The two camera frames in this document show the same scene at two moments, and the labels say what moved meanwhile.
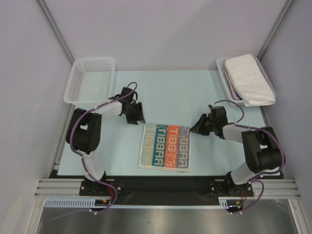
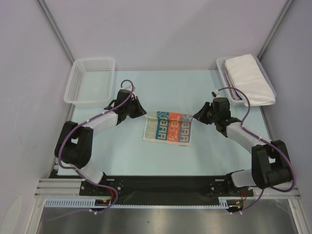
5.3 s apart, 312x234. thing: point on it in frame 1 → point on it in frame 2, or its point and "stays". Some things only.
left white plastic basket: (91, 82) stays
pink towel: (235, 94) stays
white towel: (249, 80) stays
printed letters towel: (165, 147) → (168, 127)
